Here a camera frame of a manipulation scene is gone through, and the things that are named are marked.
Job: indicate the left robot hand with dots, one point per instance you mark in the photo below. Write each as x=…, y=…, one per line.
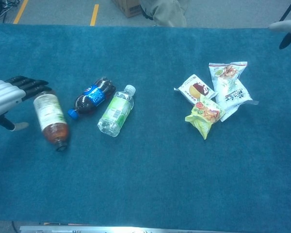
x=2, y=94

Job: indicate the brown tea bottle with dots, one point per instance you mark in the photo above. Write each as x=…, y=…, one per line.
x=51, y=114

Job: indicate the large white snack bag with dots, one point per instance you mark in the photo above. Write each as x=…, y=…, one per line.
x=232, y=94

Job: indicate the cola bottle blue label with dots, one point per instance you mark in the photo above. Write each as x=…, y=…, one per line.
x=92, y=97

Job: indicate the small white pastry packet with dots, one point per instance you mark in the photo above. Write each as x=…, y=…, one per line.
x=194, y=89

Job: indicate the water bottle green label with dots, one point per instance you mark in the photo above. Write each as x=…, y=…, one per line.
x=116, y=111

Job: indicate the yellow green chips bag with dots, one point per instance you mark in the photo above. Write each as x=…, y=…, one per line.
x=206, y=114

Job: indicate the black tripod stand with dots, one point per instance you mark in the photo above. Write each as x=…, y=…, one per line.
x=288, y=9

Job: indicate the person in beige trousers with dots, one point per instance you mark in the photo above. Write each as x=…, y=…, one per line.
x=169, y=13

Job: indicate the cardboard box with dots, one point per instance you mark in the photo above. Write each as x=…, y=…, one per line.
x=127, y=8

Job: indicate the blue table cloth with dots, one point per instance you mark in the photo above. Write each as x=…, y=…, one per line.
x=160, y=182

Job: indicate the aluminium rail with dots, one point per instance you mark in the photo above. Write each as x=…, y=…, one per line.
x=111, y=229

